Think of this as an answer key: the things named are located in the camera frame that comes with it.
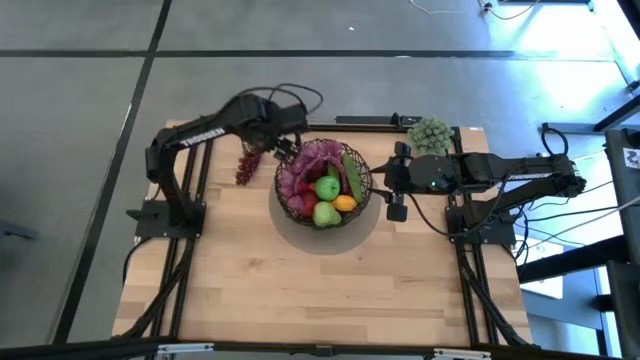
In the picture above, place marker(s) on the round grey mat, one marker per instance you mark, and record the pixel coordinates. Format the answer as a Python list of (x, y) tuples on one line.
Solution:
[(325, 242)]

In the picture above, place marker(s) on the black camera gantry frame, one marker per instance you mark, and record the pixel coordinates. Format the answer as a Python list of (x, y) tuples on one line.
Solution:
[(75, 350)]

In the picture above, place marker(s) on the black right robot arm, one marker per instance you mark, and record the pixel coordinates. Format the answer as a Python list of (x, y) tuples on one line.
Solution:
[(500, 170)]

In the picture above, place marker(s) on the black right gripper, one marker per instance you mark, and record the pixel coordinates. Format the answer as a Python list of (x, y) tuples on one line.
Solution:
[(404, 180)]

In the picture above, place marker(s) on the green apple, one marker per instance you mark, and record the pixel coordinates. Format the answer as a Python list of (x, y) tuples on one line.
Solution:
[(326, 215), (327, 188)]

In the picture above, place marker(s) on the purple grape bunch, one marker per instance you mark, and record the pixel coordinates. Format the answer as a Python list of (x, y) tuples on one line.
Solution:
[(315, 155)]

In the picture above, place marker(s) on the green succulent in white pot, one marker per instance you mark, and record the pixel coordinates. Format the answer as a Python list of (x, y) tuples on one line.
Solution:
[(430, 136)]

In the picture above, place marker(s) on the silver gantry bracket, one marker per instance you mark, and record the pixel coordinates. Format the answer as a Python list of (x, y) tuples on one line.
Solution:
[(185, 348), (460, 353)]

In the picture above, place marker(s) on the white code sticker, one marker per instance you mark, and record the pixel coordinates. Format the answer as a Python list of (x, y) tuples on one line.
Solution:
[(631, 158)]

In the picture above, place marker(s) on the small silver camera box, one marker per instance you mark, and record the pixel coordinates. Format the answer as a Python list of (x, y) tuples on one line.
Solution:
[(323, 350)]

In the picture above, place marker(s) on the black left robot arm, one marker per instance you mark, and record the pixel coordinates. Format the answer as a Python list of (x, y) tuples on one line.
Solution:
[(200, 137)]

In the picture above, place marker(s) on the red apple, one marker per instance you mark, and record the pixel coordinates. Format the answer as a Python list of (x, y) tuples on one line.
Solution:
[(308, 203)]

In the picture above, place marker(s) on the dark green cucumber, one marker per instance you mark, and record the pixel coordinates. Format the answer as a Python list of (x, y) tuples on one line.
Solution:
[(352, 177)]

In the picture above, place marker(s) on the red grape bunch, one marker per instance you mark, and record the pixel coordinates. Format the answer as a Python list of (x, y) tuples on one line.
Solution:
[(247, 170)]

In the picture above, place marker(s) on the black floor beam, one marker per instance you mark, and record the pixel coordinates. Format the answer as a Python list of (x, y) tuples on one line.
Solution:
[(575, 259)]

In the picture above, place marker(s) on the black flat bar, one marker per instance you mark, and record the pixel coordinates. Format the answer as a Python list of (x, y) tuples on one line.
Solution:
[(370, 120)]

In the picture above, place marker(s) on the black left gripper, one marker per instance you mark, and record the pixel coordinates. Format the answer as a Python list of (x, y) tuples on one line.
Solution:
[(275, 120)]

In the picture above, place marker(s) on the orange yellow lemon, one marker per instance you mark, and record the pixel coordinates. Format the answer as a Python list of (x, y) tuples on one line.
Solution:
[(344, 203)]

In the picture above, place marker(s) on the grey desk leg frame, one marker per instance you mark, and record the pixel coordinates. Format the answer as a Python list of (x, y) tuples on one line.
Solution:
[(575, 127)]

